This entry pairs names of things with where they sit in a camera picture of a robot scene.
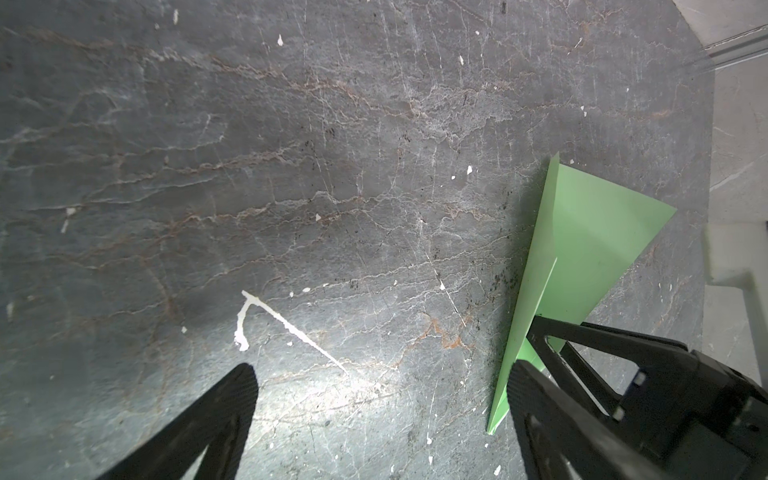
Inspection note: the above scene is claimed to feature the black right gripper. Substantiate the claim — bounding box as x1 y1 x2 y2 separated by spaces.
527 316 767 479

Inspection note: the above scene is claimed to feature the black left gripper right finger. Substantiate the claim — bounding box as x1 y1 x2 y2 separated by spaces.
507 361 666 479

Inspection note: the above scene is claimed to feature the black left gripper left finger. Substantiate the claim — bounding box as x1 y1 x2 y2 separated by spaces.
100 363 259 479

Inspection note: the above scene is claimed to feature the light green paper sheet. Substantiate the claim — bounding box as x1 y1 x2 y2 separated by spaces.
486 155 676 435

